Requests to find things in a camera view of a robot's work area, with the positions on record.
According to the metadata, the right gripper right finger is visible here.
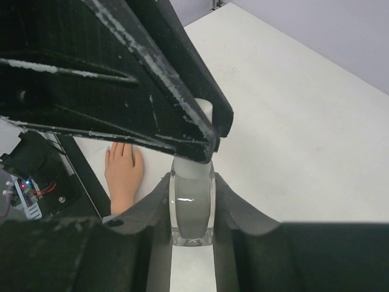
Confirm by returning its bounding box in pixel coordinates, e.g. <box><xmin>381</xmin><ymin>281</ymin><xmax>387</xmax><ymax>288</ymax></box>
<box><xmin>213</xmin><ymin>176</ymin><xmax>388</xmax><ymax>291</ymax></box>

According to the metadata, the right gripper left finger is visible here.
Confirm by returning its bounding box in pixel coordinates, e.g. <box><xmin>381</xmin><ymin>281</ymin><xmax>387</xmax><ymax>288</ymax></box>
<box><xmin>1</xmin><ymin>175</ymin><xmax>172</xmax><ymax>291</ymax></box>

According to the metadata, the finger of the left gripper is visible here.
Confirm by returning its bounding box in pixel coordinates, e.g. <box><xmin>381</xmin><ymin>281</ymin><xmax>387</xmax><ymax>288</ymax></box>
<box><xmin>1</xmin><ymin>1</ymin><xmax>220</xmax><ymax>163</ymax></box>
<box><xmin>154</xmin><ymin>1</ymin><xmax>233</xmax><ymax>137</ymax></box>

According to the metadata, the clear nail polish bottle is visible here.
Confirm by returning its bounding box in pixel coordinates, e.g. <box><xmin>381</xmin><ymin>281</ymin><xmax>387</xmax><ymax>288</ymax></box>
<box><xmin>168</xmin><ymin>99</ymin><xmax>218</xmax><ymax>248</ymax></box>

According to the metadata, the person's hand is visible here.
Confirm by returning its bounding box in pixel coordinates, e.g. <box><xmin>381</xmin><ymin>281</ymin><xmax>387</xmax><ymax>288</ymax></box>
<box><xmin>105</xmin><ymin>142</ymin><xmax>144</xmax><ymax>215</ymax></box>

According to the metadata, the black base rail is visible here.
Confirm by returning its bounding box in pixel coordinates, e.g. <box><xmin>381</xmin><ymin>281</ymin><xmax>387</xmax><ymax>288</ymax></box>
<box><xmin>1</xmin><ymin>131</ymin><xmax>111</xmax><ymax>219</ymax></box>

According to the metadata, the left aluminium frame post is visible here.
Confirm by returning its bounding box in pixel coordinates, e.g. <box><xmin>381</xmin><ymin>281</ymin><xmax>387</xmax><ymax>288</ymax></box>
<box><xmin>210</xmin><ymin>0</ymin><xmax>224</xmax><ymax>10</ymax></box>

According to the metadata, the left white cable duct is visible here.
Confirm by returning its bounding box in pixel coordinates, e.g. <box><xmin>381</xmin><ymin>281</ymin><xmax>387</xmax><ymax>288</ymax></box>
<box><xmin>2</xmin><ymin>175</ymin><xmax>43</xmax><ymax>220</ymax></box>

